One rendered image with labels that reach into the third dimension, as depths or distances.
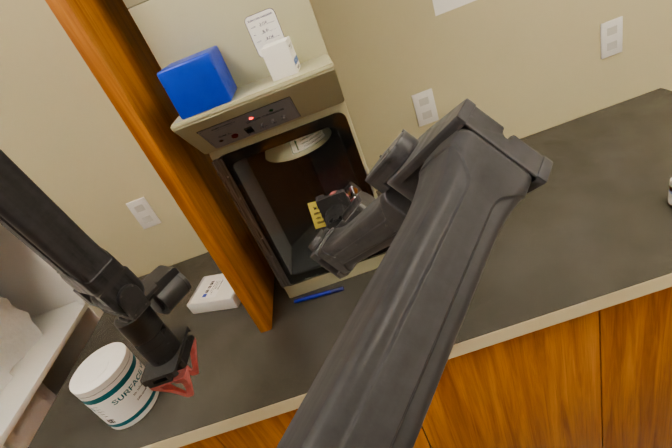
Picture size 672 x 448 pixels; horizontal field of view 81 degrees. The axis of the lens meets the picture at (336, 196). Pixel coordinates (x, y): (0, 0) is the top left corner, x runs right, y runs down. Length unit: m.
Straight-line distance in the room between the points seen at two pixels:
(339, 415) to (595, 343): 0.97
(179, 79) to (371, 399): 0.66
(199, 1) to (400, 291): 0.73
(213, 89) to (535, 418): 1.10
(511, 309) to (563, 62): 0.91
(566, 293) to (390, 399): 0.79
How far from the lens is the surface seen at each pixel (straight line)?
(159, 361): 0.79
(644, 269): 1.03
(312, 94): 0.79
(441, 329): 0.22
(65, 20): 0.84
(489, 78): 1.45
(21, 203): 0.62
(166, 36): 0.88
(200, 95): 0.77
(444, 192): 0.25
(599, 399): 1.32
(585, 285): 0.98
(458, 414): 1.15
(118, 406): 1.11
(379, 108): 1.35
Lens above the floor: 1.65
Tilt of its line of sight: 28 degrees down
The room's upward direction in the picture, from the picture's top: 22 degrees counter-clockwise
